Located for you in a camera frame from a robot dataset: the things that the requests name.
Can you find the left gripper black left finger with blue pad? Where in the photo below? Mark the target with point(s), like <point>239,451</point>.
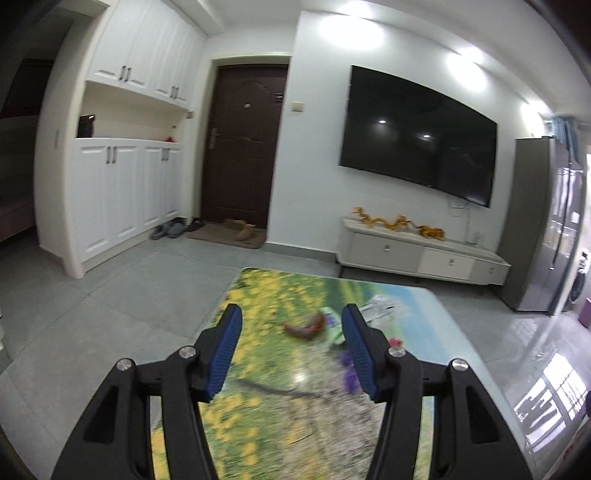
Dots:
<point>112,438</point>

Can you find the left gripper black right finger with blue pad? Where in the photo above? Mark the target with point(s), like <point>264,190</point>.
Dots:
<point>471,439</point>

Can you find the purple snack wrapper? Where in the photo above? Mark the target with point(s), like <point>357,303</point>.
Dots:
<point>350,380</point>

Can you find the grey crumpled wrapper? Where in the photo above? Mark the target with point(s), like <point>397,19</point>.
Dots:
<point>382,310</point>

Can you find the green white wrapper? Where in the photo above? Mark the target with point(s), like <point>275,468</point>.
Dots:
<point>333,327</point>

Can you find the red snack bag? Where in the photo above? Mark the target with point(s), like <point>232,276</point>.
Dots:
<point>314,327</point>

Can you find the white washing machine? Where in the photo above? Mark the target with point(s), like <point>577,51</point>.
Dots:
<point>577,288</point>

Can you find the white low TV cabinet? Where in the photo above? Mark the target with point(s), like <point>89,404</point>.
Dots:
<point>404,253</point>

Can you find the golden tiger figurine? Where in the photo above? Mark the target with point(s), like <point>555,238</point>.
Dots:
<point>431,232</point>

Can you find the grey slippers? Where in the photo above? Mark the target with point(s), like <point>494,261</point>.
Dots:
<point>175,228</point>

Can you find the golden dragon figurine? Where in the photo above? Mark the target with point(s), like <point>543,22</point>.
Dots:
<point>401,223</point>

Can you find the brown door mat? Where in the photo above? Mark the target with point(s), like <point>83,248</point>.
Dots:
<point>220,234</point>

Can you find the tan boots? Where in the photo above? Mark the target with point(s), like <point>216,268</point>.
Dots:
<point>243,230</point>

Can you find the grey double-door refrigerator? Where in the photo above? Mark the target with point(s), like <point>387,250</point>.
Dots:
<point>542,224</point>

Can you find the white shoe cabinet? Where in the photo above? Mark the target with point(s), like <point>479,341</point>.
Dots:
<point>110,150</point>

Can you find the dark brown entrance door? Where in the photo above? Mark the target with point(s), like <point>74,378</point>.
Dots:
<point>240,144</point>

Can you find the large black wall television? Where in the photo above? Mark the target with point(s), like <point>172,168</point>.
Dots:
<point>401,129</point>

